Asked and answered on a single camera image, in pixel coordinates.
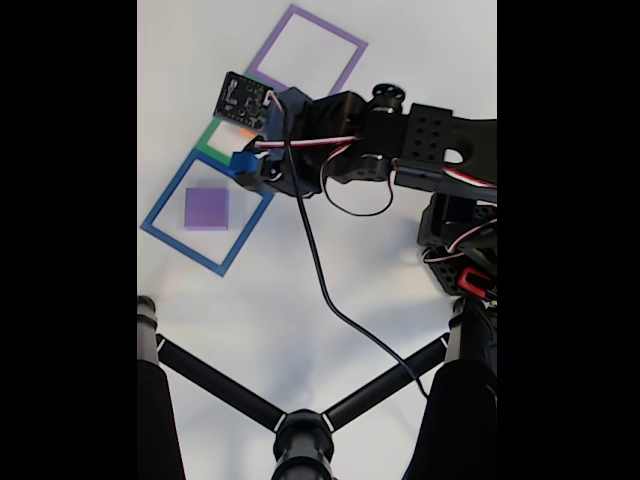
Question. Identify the small blue block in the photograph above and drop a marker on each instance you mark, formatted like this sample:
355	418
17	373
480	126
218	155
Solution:
245	162

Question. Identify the large purple block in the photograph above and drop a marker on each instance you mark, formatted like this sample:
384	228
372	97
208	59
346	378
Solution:
206	209

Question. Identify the red clamp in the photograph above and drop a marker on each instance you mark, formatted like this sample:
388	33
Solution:
470	282

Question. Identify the black tripod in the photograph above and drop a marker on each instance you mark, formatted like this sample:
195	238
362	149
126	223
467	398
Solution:
302	440

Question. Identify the green square frame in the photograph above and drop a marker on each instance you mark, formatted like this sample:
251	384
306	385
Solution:
212	155

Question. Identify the camera board with blue mount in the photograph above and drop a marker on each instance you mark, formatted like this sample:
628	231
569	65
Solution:
242	100

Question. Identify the blue square frame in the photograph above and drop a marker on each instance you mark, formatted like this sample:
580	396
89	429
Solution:
171	190

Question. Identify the purple square frame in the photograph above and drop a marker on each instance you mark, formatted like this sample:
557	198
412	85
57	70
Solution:
272	41

